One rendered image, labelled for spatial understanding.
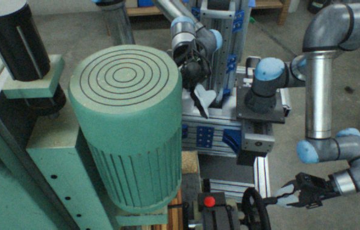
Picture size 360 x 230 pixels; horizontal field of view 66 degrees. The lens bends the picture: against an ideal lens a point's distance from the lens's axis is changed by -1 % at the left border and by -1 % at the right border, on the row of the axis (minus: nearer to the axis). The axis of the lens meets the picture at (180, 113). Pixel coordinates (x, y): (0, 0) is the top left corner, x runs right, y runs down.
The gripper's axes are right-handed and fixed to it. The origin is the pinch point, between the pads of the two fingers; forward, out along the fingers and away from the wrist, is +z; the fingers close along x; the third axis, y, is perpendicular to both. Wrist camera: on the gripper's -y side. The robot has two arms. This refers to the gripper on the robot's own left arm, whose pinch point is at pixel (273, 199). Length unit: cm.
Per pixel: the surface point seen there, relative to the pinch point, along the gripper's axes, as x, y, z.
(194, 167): 12.8, -14.7, 21.3
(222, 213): -8.1, -19.7, 11.6
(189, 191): 4.2, -15.1, 23.8
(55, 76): -7, -79, 11
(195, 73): 6, -58, -2
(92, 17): 298, 16, 158
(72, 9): 310, -3, 179
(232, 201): -3.0, -13.9, 9.8
